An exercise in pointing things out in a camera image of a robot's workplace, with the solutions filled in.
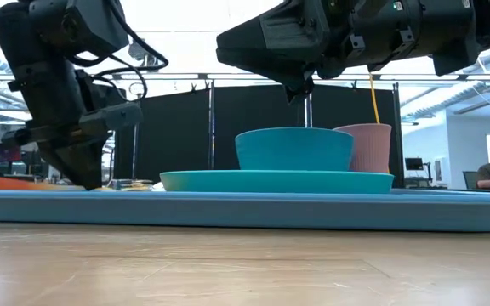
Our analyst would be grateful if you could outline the long grey horizontal rail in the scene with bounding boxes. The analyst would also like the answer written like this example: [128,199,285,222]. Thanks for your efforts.
[0,71,490,82]

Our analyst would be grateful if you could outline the pink plastic cup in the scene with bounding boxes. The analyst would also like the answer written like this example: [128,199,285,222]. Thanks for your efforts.
[333,122,393,174]

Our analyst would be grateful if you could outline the fork with orange handle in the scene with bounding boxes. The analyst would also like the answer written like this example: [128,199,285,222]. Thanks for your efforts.
[0,176,74,192]

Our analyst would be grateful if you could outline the black partition curtain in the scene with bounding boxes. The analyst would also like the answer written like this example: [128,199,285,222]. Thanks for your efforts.
[112,82,402,188]

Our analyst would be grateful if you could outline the blue plastic tray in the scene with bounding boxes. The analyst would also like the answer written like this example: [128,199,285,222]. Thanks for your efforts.
[0,188,490,234]

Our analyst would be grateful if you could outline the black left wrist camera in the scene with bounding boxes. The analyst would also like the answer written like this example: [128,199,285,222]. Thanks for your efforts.
[27,0,130,59]

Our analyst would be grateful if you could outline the blue plastic bowl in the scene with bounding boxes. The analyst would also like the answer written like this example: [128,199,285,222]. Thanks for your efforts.
[234,127,356,173]

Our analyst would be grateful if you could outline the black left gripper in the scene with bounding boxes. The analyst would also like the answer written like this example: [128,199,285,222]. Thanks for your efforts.
[0,70,145,190]

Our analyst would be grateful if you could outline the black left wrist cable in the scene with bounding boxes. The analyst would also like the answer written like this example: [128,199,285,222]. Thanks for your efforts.
[68,0,170,103]

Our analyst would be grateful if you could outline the teal round plate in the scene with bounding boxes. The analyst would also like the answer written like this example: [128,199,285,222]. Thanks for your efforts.
[159,169,396,195]

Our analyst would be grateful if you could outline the round dark hanging fixture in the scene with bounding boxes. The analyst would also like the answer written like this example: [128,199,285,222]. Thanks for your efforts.
[128,40,149,60]

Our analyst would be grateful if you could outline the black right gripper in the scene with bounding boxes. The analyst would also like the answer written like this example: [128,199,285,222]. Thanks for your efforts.
[286,0,480,105]

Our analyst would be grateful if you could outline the dark computer monitor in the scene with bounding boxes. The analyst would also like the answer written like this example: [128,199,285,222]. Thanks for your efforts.
[0,146,23,164]

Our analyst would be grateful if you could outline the small computer monitor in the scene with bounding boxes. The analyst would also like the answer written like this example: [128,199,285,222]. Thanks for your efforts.
[404,157,424,172]

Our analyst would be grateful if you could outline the black office chair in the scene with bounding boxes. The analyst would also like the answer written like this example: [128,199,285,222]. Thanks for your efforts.
[461,170,481,190]

